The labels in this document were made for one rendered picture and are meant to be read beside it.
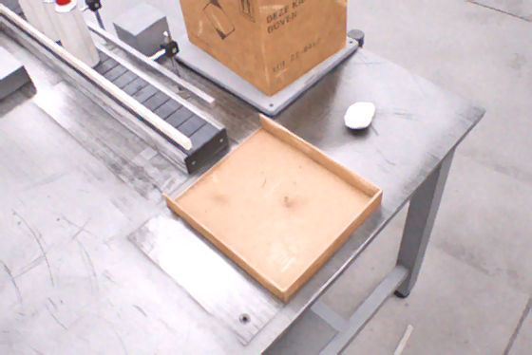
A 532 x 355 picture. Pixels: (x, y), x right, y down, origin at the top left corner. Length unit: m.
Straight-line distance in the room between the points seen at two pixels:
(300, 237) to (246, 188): 0.15
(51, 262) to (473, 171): 1.61
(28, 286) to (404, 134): 0.77
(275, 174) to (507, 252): 1.15
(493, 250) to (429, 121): 0.93
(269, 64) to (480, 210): 1.20
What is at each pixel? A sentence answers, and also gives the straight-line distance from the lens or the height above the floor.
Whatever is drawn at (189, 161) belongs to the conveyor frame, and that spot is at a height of 0.86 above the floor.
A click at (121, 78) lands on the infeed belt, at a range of 1.22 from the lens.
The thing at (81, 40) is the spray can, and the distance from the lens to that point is 1.23.
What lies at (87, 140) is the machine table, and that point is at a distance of 1.18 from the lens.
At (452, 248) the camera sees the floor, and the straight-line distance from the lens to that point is 1.93.
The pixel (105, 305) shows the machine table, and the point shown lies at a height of 0.83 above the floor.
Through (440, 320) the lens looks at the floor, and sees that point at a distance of 1.79.
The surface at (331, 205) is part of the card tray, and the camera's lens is 0.96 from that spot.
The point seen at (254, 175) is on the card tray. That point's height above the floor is 0.83.
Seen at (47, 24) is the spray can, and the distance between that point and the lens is 1.38.
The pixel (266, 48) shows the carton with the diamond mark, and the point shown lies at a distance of 1.05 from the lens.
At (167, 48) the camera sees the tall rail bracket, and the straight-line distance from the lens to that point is 1.11.
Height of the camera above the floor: 1.62
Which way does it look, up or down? 51 degrees down
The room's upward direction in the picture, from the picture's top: 8 degrees counter-clockwise
